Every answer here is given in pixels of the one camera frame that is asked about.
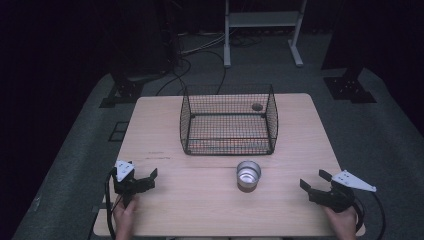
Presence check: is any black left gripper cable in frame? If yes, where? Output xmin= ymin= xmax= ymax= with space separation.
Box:
xmin=104 ymin=168 xmax=118 ymax=240

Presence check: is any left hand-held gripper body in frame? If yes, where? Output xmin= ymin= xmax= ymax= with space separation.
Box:
xmin=111 ymin=160 xmax=150 ymax=208

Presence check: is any black tape square on floor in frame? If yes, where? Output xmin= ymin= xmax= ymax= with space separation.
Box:
xmin=107 ymin=121 xmax=131 ymax=143

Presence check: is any black floor cable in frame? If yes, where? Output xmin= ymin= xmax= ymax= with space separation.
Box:
xmin=181 ymin=49 xmax=228 ymax=95
xmin=154 ymin=56 xmax=193 ymax=97

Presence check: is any black stand with base plate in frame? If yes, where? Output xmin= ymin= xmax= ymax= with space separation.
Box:
xmin=320 ymin=49 xmax=378 ymax=105
xmin=98 ymin=53 xmax=149 ymax=109

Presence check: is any black wire mesh basket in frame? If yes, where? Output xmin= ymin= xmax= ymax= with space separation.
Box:
xmin=179 ymin=83 xmax=280 ymax=157

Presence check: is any silver metal can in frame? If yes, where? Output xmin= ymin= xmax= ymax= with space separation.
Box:
xmin=235 ymin=160 xmax=263 ymax=194

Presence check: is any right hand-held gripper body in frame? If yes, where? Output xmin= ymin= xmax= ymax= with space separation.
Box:
xmin=307 ymin=169 xmax=378 ymax=214

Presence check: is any white floor cable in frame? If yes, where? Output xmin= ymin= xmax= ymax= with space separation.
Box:
xmin=179 ymin=32 xmax=228 ymax=56

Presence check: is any person's right hand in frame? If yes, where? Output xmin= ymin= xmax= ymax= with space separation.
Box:
xmin=321 ymin=205 xmax=358 ymax=240

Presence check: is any white metal stand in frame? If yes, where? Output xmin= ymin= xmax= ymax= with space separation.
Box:
xmin=223 ymin=0 xmax=308 ymax=69

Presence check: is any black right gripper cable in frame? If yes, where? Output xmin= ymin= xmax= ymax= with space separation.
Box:
xmin=352 ymin=191 xmax=387 ymax=240

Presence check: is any person's left hand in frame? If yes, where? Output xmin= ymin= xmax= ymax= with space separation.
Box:
xmin=112 ymin=195 xmax=139 ymax=240

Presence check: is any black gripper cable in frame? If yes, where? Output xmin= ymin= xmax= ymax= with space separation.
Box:
xmin=352 ymin=191 xmax=387 ymax=240
xmin=104 ymin=168 xmax=118 ymax=240

